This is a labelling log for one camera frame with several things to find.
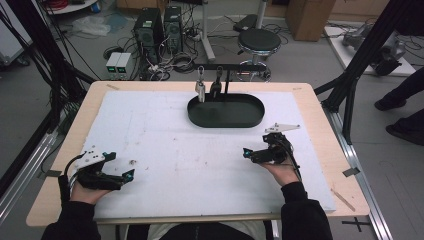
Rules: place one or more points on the grey device on white board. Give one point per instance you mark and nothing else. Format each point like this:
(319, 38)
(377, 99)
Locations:
(383, 50)

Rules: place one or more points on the black car key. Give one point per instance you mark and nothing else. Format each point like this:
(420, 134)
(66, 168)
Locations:
(216, 87)

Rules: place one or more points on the black computer tower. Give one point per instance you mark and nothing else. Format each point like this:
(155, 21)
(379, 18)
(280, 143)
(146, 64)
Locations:
(148, 33)
(173, 28)

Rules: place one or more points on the black round stool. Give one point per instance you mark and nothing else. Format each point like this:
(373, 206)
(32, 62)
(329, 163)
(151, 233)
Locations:
(259, 40)

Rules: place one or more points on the white foam mat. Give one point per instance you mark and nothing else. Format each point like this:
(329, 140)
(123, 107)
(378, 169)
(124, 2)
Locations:
(183, 150)

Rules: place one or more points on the black metal frame stand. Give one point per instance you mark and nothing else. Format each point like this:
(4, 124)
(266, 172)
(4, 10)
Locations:
(50, 60)
(363, 56)

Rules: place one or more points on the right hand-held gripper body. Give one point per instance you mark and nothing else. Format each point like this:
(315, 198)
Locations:
(275, 151)

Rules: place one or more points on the person's torso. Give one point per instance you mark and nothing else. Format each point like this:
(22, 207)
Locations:
(200, 231)

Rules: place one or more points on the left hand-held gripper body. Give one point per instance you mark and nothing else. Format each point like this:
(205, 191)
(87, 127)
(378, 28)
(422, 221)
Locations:
(91, 170)

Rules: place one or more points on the clear plastic bag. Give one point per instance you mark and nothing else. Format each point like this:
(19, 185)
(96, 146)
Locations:
(90, 26)

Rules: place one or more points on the wooden table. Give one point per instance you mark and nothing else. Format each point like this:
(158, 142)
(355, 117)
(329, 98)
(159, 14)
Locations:
(320, 110)

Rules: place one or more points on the cardboard box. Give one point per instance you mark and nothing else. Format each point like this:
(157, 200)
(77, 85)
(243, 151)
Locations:
(310, 20)

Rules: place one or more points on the thin wooden stick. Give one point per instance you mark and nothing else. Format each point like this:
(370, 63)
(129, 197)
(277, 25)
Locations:
(343, 200)

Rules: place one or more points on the white metal desk leg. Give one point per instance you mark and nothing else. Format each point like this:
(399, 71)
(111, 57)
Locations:
(206, 33)

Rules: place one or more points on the person's right hand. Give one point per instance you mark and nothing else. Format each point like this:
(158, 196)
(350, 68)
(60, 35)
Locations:
(283, 173)

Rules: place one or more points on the white power supply unit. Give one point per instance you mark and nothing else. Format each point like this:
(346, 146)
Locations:
(111, 65)
(125, 65)

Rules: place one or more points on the aluminium rail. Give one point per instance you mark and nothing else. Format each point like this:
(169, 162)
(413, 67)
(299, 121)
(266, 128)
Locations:
(23, 176)
(363, 186)

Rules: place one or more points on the black key rack with tray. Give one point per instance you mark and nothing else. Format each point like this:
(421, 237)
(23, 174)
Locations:
(226, 115)

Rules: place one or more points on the person's left hand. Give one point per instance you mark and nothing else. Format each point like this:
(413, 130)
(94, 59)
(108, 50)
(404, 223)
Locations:
(88, 195)

